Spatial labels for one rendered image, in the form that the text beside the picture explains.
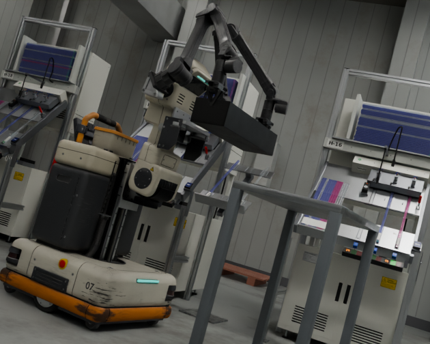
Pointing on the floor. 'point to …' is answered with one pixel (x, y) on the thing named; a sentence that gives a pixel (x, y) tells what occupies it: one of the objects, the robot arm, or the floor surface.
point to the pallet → (254, 278)
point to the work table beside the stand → (289, 201)
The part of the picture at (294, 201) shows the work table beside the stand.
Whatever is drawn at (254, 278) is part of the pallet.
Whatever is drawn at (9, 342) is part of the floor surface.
